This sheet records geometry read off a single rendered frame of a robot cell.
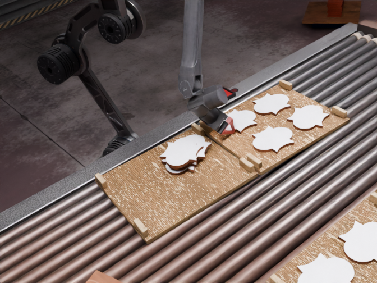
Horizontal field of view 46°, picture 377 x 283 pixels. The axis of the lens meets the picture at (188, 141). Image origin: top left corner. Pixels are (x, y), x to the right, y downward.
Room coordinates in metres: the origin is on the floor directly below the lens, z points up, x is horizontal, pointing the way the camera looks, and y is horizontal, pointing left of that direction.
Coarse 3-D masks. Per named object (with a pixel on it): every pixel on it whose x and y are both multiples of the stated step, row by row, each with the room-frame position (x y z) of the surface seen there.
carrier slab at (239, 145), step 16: (256, 96) 1.46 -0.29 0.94; (288, 96) 1.42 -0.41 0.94; (304, 96) 1.40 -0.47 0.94; (224, 112) 1.39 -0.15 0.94; (288, 112) 1.32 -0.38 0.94; (256, 128) 1.26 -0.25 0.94; (288, 128) 1.22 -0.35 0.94; (320, 128) 1.19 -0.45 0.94; (336, 128) 1.19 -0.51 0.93; (224, 144) 1.20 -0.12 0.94; (240, 144) 1.18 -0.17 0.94; (304, 144) 1.12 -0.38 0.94; (272, 160) 1.07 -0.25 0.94
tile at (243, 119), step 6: (228, 114) 1.35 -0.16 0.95; (234, 114) 1.35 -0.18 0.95; (240, 114) 1.34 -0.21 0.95; (246, 114) 1.34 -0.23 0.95; (252, 114) 1.33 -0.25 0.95; (234, 120) 1.31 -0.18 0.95; (240, 120) 1.30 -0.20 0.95; (246, 120) 1.30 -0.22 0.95; (252, 120) 1.29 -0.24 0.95; (228, 126) 1.28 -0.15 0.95; (234, 126) 1.27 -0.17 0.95; (240, 126) 1.27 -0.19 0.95; (246, 126) 1.26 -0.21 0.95; (252, 126) 1.27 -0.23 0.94; (240, 132) 1.24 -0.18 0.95
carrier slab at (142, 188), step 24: (216, 144) 1.20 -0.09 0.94; (120, 168) 1.17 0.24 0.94; (144, 168) 1.14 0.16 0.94; (216, 168) 1.08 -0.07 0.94; (240, 168) 1.06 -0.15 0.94; (120, 192) 1.05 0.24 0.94; (144, 192) 1.03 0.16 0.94; (168, 192) 1.01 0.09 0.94; (192, 192) 0.99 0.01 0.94; (216, 192) 0.97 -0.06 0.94; (144, 216) 0.93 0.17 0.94; (168, 216) 0.91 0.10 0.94; (192, 216) 0.90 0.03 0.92; (144, 240) 0.84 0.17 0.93
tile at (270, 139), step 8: (272, 128) 1.22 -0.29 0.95; (280, 128) 1.22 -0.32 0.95; (256, 136) 1.19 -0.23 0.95; (264, 136) 1.19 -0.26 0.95; (272, 136) 1.18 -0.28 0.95; (280, 136) 1.17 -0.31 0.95; (288, 136) 1.16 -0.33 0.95; (256, 144) 1.15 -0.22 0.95; (264, 144) 1.14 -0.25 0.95; (272, 144) 1.14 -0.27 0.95; (280, 144) 1.13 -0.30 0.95; (288, 144) 1.13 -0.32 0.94; (264, 152) 1.12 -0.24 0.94
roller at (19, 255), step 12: (360, 48) 1.72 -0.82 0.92; (372, 48) 1.74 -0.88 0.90; (348, 60) 1.66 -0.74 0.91; (324, 72) 1.58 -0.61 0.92; (300, 84) 1.52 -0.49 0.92; (312, 84) 1.53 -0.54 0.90; (96, 204) 1.03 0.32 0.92; (108, 204) 1.03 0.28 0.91; (84, 216) 0.99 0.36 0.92; (60, 228) 0.95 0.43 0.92; (72, 228) 0.96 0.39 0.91; (36, 240) 0.92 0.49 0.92; (48, 240) 0.92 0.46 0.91; (24, 252) 0.89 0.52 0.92; (36, 252) 0.89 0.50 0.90; (0, 264) 0.85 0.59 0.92; (12, 264) 0.86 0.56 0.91
